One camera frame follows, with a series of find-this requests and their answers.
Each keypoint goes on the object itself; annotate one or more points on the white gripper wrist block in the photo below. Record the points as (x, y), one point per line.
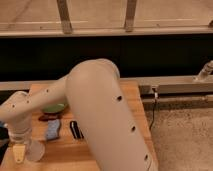
(20, 138)

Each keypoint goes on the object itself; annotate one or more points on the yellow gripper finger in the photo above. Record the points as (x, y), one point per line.
(19, 151)

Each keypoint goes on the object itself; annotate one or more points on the white ceramic cup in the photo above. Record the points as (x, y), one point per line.
(35, 151)

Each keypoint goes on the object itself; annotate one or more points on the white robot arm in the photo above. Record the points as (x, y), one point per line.
(93, 92)

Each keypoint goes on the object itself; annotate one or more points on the black striped eraser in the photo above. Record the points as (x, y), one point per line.
(76, 132)

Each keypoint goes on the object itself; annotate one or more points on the dark red small object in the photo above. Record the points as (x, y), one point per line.
(46, 117)

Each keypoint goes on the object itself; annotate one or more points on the blue sponge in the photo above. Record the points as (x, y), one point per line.
(53, 129)

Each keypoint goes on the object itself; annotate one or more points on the green round plate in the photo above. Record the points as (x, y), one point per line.
(55, 108)

